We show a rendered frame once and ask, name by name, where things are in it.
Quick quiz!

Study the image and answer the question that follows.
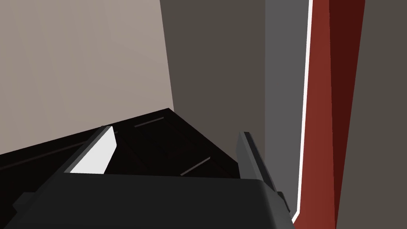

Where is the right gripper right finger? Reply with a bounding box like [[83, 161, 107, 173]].
[[235, 131, 277, 191]]

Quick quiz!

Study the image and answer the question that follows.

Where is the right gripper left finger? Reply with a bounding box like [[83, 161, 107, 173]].
[[58, 125, 117, 175]]

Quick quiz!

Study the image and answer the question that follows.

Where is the red door leaf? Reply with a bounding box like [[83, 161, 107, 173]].
[[292, 0, 366, 229]]

